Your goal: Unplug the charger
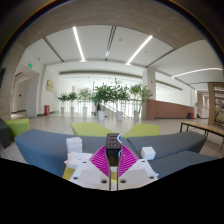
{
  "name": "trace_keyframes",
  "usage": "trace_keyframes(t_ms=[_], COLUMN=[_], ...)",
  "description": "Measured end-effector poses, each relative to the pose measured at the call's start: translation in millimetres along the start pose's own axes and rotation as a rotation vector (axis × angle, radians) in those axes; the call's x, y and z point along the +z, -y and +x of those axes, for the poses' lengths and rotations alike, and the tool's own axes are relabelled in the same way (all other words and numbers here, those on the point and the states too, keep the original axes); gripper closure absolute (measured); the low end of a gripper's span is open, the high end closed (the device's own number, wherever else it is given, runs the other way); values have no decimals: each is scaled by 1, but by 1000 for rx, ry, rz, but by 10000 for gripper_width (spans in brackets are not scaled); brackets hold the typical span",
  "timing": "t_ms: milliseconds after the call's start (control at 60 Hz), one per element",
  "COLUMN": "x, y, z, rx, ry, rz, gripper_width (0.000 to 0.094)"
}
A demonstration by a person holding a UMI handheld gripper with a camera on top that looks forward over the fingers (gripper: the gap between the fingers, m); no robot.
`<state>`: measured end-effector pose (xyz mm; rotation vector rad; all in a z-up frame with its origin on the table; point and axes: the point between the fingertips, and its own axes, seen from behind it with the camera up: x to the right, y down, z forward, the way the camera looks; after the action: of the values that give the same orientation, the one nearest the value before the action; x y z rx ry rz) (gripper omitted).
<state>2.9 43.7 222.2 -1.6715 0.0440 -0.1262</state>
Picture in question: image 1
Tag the ceiling strip lights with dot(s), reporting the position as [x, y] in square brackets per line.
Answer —
[78, 43]

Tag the wooden shelf unit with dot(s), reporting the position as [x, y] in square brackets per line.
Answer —
[216, 103]

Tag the wooden bench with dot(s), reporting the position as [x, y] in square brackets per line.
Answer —
[203, 127]

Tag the green exit sign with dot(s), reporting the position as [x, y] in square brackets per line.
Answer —
[30, 65]

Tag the framed wall picture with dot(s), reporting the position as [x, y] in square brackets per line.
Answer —
[50, 85]

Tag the small white cube box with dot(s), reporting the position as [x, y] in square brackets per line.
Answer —
[148, 153]

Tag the row of potted plants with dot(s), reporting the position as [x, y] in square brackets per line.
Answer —
[105, 95]

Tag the dark grey seat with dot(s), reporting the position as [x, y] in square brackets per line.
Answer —
[4, 133]

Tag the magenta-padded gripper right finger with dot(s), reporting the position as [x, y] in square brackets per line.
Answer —
[140, 173]

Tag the stack of white boxes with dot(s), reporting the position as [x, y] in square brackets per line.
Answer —
[74, 144]

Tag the long grey sofa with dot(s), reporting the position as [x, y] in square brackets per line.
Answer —
[43, 146]

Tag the wide grey sofa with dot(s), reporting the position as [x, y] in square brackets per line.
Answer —
[181, 163]

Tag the green ottoman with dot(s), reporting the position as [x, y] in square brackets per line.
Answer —
[90, 129]
[141, 131]

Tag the yellow ottoman table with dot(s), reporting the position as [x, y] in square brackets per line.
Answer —
[67, 173]

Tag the grey sofa with cube box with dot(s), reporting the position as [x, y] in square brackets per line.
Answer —
[170, 143]

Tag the green bench seat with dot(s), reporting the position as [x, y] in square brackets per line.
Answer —
[17, 126]

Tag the red bin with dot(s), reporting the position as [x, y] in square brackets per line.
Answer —
[47, 110]

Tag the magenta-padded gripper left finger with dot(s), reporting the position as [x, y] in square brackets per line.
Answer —
[87, 173]

